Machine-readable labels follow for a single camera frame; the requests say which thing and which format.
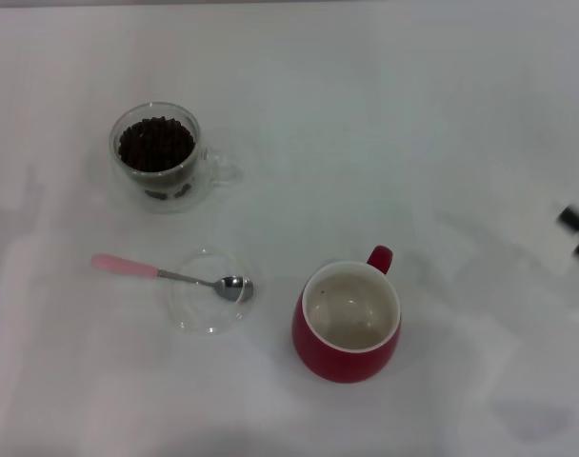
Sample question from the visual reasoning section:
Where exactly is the red mug white inside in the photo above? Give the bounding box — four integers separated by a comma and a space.
290, 245, 403, 385

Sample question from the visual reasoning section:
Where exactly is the pile of coffee beans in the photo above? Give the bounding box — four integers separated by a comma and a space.
117, 115, 197, 172

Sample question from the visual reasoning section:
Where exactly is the pink handled metal spoon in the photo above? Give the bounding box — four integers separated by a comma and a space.
90, 253, 255, 303

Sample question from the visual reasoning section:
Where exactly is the clear glass saucer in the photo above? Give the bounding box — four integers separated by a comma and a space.
161, 247, 258, 337

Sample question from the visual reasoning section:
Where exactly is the clear glass cup with handle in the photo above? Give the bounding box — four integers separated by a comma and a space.
109, 101, 246, 214

